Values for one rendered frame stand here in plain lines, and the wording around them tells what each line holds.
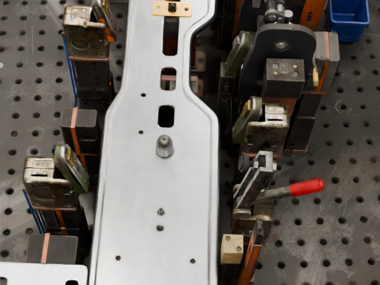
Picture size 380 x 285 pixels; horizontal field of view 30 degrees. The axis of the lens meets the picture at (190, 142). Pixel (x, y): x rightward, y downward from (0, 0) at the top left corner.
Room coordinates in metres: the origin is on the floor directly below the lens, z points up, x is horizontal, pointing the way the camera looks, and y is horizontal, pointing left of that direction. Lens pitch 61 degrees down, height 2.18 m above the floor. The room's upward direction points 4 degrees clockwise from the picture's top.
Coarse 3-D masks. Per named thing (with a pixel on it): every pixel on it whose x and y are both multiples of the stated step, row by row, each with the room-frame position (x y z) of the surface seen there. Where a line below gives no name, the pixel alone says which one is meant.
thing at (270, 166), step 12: (240, 156) 0.52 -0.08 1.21; (264, 156) 0.52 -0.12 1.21; (240, 168) 0.50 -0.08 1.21; (252, 168) 0.50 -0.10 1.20; (264, 168) 0.50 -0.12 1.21; (276, 168) 0.50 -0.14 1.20; (252, 180) 0.49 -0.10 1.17; (264, 180) 0.49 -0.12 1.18; (240, 192) 0.52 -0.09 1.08; (252, 192) 0.49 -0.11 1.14; (240, 204) 0.49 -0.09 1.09; (252, 204) 0.49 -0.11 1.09
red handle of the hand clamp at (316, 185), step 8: (296, 184) 0.51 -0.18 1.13; (304, 184) 0.51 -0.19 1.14; (312, 184) 0.51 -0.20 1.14; (320, 184) 0.51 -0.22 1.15; (264, 192) 0.51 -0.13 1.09; (272, 192) 0.51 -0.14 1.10; (280, 192) 0.51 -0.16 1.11; (288, 192) 0.51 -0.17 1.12; (296, 192) 0.50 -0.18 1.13; (304, 192) 0.50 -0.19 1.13; (312, 192) 0.50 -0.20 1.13; (256, 200) 0.50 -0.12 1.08; (264, 200) 0.50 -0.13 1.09
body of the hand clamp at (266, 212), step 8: (272, 200) 0.52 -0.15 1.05; (256, 208) 0.50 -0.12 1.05; (264, 208) 0.50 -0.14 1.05; (272, 208) 0.51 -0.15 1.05; (232, 216) 0.52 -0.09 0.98; (256, 216) 0.49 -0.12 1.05; (264, 216) 0.49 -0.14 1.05; (272, 216) 0.49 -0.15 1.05; (232, 224) 0.50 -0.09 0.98; (240, 224) 0.48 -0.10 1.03; (248, 224) 0.48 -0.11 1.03; (264, 224) 0.48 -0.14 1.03; (272, 224) 0.48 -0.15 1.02; (232, 232) 0.49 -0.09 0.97; (240, 232) 0.48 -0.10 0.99; (248, 232) 0.48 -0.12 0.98; (264, 232) 0.48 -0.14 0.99; (248, 240) 0.48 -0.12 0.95; (264, 240) 0.48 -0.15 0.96; (240, 264) 0.48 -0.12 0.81; (256, 264) 0.49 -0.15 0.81; (240, 272) 0.48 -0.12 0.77
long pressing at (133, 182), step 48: (144, 0) 0.99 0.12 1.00; (192, 0) 1.00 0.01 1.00; (144, 48) 0.87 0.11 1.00; (192, 96) 0.75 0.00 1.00; (144, 144) 0.64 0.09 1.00; (192, 144) 0.65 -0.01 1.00; (144, 192) 0.54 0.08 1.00; (192, 192) 0.55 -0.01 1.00; (96, 240) 0.45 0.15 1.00; (144, 240) 0.45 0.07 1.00; (192, 240) 0.46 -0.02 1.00
